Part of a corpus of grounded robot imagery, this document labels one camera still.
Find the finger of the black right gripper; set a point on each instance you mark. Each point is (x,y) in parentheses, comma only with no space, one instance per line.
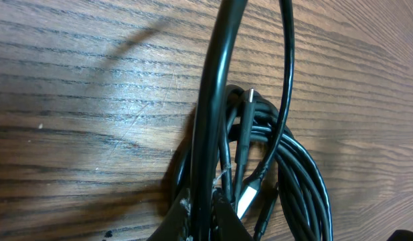
(401,235)

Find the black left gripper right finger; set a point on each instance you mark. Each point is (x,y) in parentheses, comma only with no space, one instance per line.
(226,226)

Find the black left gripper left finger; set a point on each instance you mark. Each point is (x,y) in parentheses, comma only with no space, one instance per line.
(175,226)

